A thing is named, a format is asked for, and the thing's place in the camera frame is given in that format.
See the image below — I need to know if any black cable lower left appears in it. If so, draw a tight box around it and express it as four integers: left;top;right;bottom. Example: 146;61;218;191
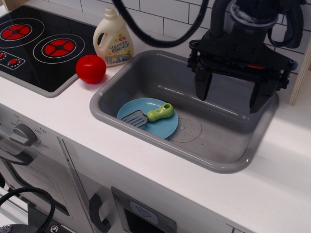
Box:
0;187;56;233

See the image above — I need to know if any grey oven knob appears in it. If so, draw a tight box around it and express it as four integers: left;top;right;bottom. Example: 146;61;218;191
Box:
9;124;37;146

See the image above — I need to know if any blue plastic plate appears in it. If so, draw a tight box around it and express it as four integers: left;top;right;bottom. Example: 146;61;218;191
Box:
117;98;178;139

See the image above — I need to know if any grey oven door handle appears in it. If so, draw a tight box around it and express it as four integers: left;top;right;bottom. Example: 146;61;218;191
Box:
0;137;33;166

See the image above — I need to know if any dark grey faucet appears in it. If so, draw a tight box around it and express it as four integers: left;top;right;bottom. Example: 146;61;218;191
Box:
280;0;306;49

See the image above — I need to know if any green handled grey spatula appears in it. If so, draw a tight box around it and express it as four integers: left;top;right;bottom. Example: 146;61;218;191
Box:
121;103;174;128

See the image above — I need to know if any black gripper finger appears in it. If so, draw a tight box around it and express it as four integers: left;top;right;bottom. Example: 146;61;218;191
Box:
195;67;212;101
249;83;275;114

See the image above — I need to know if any red toy apple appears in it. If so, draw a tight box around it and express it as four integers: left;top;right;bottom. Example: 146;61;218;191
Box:
75;54;106;84

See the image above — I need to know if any wooden side panel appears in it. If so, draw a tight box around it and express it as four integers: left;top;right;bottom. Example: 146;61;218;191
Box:
289;39;311;106

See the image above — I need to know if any black toy stovetop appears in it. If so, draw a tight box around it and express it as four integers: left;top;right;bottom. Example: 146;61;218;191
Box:
0;5;95;98

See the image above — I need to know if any cream cleanser bottle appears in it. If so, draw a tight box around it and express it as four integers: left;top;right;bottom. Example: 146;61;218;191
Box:
93;7;134;67

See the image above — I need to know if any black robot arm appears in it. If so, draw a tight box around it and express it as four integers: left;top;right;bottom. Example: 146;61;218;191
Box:
188;0;304;113

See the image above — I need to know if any black braided cable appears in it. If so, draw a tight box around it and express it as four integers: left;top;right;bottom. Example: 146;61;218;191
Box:
111;0;209;48

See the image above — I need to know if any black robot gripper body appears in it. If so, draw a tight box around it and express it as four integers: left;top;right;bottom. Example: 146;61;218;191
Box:
188;32;298;90

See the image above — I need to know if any dark grey dishwasher handle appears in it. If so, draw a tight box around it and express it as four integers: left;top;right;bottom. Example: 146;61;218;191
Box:
89;193;112;233

